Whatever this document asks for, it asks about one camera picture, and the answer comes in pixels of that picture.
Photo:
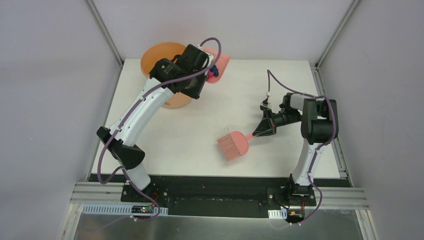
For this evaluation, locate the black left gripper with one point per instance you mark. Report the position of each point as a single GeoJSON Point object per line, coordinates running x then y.
{"type": "Point", "coordinates": [205, 68]}

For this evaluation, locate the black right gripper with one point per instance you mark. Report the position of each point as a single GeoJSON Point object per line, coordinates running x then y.
{"type": "Point", "coordinates": [268, 126]}

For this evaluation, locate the pink dustpan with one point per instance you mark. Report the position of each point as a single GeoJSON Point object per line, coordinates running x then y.
{"type": "Point", "coordinates": [221, 64]}

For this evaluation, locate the pink hand brush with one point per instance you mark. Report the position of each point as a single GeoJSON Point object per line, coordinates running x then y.
{"type": "Point", "coordinates": [234, 145]}

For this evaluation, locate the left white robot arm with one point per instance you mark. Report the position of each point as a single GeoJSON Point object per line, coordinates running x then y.
{"type": "Point", "coordinates": [120, 138]}

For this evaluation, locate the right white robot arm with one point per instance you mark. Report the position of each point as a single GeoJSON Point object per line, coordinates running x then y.
{"type": "Point", "coordinates": [318, 127]}

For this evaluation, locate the blue paper scrap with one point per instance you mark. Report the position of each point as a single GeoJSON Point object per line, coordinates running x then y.
{"type": "Point", "coordinates": [214, 71]}

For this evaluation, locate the orange plastic bucket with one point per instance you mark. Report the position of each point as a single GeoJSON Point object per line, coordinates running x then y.
{"type": "Point", "coordinates": [157, 52]}

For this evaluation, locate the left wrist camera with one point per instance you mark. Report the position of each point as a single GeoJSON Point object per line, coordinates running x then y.
{"type": "Point", "coordinates": [205, 50]}

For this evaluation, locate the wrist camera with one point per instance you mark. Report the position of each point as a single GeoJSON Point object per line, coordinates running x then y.
{"type": "Point", "coordinates": [265, 105]}
{"type": "Point", "coordinates": [205, 50]}

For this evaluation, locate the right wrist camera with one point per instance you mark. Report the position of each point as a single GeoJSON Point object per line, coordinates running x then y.
{"type": "Point", "coordinates": [265, 105]}

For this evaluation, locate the right white cable duct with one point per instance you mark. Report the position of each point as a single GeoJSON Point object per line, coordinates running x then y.
{"type": "Point", "coordinates": [278, 214]}

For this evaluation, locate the white cable duct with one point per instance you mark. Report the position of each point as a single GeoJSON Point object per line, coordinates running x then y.
{"type": "Point", "coordinates": [123, 210]}
{"type": "Point", "coordinates": [278, 214]}

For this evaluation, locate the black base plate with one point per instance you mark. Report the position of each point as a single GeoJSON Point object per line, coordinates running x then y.
{"type": "Point", "coordinates": [224, 209]}

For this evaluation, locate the aluminium frame rail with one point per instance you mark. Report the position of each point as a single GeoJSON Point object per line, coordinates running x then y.
{"type": "Point", "coordinates": [340, 198]}

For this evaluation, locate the left white cable duct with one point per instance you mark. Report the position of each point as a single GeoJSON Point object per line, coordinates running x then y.
{"type": "Point", "coordinates": [123, 210]}

